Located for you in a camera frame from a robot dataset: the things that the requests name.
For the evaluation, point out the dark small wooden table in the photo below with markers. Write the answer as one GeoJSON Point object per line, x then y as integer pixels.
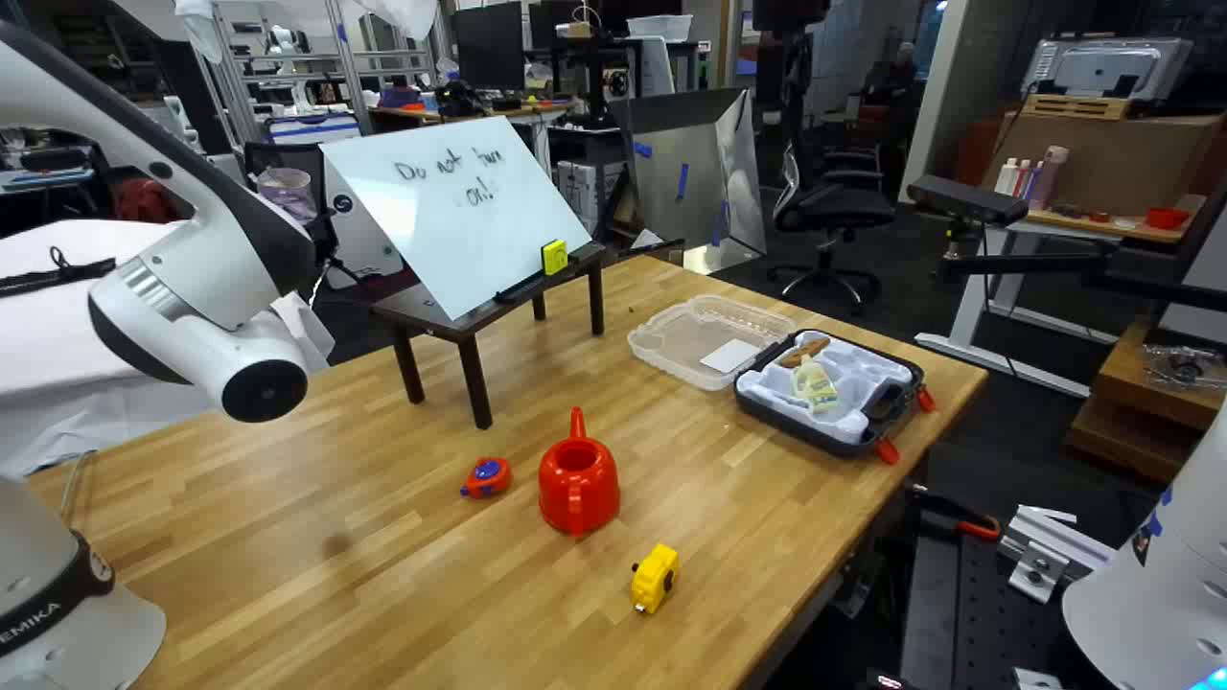
{"type": "Point", "coordinates": [413, 317]}

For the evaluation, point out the red blue tape measure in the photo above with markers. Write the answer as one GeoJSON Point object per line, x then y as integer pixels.
{"type": "Point", "coordinates": [490, 478]}

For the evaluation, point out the white board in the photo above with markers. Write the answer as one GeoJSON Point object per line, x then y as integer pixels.
{"type": "Point", "coordinates": [467, 206]}

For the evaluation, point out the white robot base right foreground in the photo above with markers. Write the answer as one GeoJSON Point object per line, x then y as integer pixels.
{"type": "Point", "coordinates": [1157, 615]}

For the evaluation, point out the white robot arm left foreground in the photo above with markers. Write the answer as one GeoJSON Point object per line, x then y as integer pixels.
{"type": "Point", "coordinates": [196, 304]}

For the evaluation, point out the red handled clamp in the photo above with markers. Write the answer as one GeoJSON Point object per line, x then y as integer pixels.
{"type": "Point", "coordinates": [969, 524]}

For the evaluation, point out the yellow sticky note pad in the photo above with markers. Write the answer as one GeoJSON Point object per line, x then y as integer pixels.
{"type": "Point", "coordinates": [555, 258]}

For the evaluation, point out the brown wooden block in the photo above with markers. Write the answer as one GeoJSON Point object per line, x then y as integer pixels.
{"type": "Point", "coordinates": [808, 350]}

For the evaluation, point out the black office chair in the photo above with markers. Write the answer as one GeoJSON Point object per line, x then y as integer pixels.
{"type": "Point", "coordinates": [828, 194]}

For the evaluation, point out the clear plastic tool box lid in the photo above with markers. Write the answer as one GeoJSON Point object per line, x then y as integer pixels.
{"type": "Point", "coordinates": [708, 341]}

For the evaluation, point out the aluminium bracket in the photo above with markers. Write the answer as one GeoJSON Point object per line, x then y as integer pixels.
{"type": "Point", "coordinates": [1048, 549]}

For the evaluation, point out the yellow tape measure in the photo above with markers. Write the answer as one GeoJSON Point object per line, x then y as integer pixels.
{"type": "Point", "coordinates": [652, 575]}

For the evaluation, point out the black marker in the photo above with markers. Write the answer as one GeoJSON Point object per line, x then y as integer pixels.
{"type": "Point", "coordinates": [524, 287]}

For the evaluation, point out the black white tool box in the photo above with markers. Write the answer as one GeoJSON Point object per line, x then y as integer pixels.
{"type": "Point", "coordinates": [881, 391]}

